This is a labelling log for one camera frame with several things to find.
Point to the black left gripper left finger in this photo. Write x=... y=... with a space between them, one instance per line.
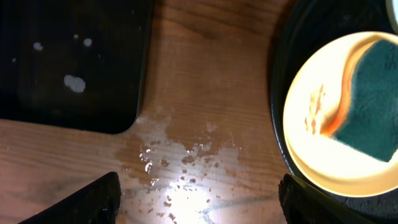
x=96 y=203

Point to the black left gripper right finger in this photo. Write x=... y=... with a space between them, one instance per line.
x=302 y=203

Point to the yellow plate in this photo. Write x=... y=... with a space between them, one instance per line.
x=311 y=104

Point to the green and yellow sponge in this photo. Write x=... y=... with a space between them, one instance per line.
x=366 y=118

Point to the mint green plate with stain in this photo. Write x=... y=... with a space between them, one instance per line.
x=392 y=13

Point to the black rectangular water tray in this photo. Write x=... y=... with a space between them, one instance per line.
x=77 y=64

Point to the round black serving tray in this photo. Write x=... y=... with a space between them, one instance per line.
x=308 y=26

